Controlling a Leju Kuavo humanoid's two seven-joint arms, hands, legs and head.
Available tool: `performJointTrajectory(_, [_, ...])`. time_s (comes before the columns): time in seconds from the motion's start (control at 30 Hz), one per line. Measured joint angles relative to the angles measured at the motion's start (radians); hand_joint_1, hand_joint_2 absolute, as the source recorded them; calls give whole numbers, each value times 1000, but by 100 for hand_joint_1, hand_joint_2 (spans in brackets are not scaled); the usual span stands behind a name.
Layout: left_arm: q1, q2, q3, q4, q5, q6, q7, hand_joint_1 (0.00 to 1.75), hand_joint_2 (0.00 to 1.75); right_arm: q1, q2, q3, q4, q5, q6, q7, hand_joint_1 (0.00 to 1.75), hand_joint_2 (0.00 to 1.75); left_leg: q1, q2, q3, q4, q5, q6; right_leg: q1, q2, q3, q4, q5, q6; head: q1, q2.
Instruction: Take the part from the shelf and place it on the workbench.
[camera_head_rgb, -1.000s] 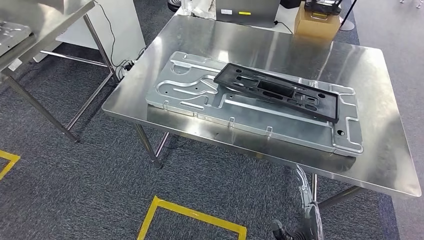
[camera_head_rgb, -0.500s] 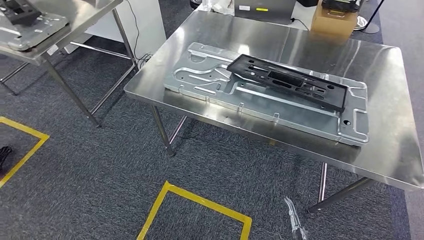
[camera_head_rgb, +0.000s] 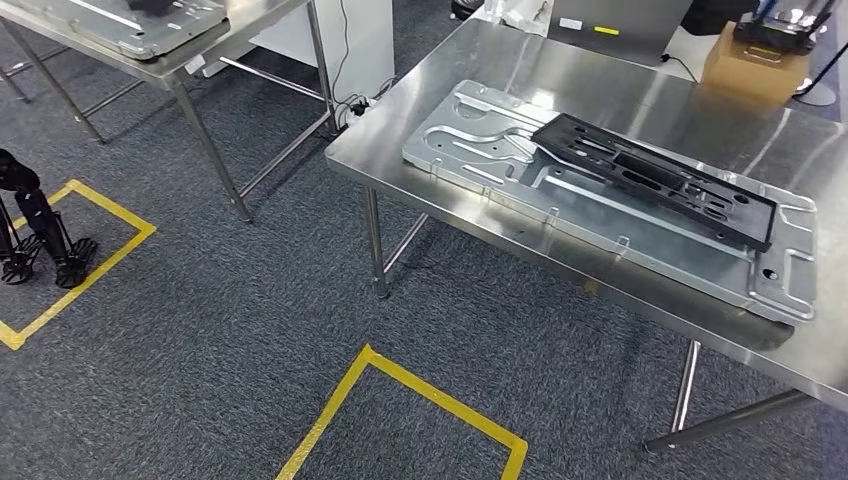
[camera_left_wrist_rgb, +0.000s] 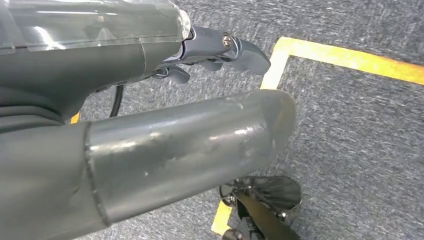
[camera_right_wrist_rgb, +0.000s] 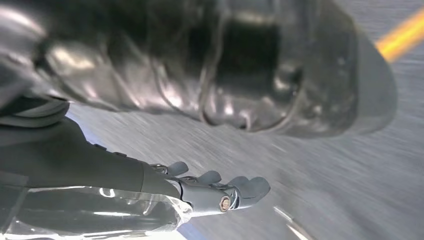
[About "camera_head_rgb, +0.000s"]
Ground black plastic plate frame part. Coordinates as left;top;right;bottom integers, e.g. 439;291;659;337
531;112;778;254

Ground stainless steel workbench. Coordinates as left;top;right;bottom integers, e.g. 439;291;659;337
324;16;848;455

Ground white power strip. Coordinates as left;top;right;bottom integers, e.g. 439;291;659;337
334;96;380;131

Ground stamped metal plate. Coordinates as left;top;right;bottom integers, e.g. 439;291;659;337
13;0;230;62
402;79;818;326

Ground white cabinet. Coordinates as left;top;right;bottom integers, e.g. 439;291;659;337
201;0;397;109

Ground stainless steel table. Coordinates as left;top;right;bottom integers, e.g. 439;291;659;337
0;0;340;225

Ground grey laptop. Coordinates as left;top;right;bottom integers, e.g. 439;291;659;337
546;0;694;68

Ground white desk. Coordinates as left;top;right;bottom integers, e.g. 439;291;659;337
482;0;730;85

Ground cardboard box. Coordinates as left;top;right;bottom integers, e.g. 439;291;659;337
700;21;814;107

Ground black carrying case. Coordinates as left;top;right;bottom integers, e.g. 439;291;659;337
678;0;762;38

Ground black humanoid robot legs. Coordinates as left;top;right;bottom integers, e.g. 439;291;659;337
0;148;99;290

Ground black remote controller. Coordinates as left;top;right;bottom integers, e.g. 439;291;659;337
731;0;837;58

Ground black tripod pole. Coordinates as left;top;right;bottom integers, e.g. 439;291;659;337
791;58;848;109

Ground black power cable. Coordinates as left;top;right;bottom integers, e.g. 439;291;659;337
329;0;399;127

